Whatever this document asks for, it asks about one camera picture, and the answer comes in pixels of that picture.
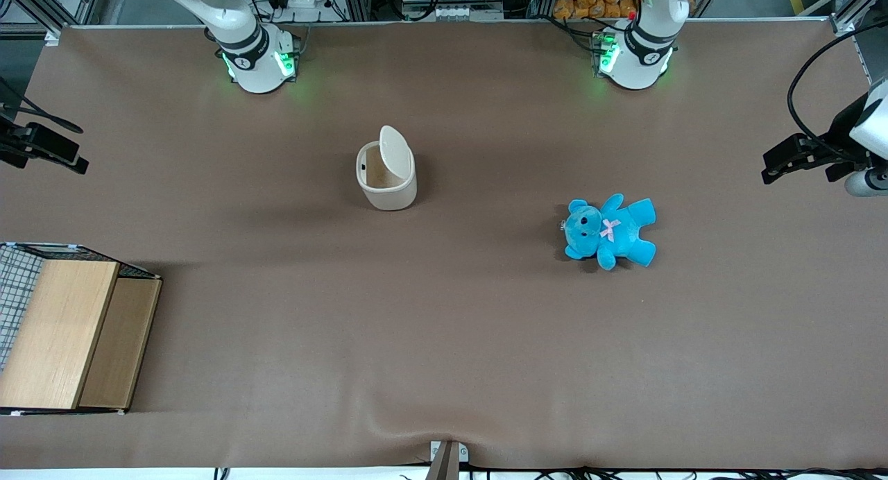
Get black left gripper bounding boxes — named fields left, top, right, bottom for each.
left=762, top=92, right=873, bottom=185

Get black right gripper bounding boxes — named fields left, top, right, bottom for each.
left=0, top=118, right=89, bottom=175

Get orange plush toy pile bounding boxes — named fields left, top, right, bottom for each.
left=553, top=0, right=638, bottom=21

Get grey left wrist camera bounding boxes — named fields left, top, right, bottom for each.
left=844, top=166, right=888, bottom=198

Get white lidded trash can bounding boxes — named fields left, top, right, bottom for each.
left=356, top=125, right=418, bottom=212

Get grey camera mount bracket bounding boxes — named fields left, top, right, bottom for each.
left=429, top=440, right=470, bottom=480

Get blue teddy bear plush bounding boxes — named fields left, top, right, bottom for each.
left=561, top=194, right=657, bottom=271

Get brown table mat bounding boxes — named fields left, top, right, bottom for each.
left=0, top=20, right=888, bottom=470

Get wooden shelf with wire mesh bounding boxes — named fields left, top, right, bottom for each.
left=0, top=242, right=163, bottom=416

